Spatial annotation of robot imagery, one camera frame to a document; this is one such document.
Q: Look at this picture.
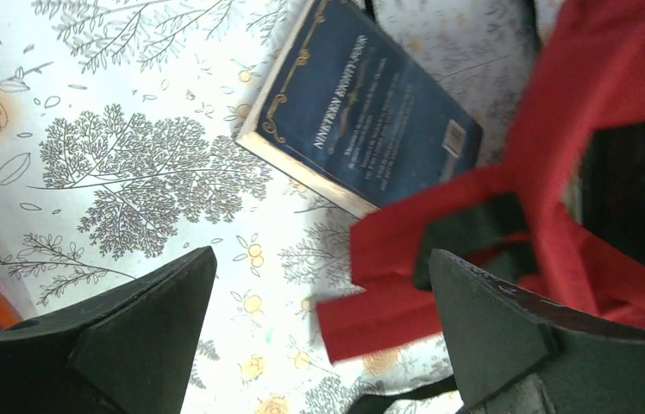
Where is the red student backpack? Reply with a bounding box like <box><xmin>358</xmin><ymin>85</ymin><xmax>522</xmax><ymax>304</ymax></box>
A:
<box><xmin>315</xmin><ymin>0</ymin><xmax>645</xmax><ymax>414</ymax></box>

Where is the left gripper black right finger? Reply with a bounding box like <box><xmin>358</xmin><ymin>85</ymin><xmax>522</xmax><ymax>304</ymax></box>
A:
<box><xmin>429</xmin><ymin>250</ymin><xmax>645</xmax><ymax>413</ymax></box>

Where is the blue paperback book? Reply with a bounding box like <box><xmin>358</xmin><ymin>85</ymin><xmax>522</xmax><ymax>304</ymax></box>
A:
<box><xmin>237</xmin><ymin>0</ymin><xmax>483</xmax><ymax>217</ymax></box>

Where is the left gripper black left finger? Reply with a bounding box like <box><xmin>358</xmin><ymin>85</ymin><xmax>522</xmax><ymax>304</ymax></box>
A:
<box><xmin>0</xmin><ymin>247</ymin><xmax>216</xmax><ymax>413</ymax></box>

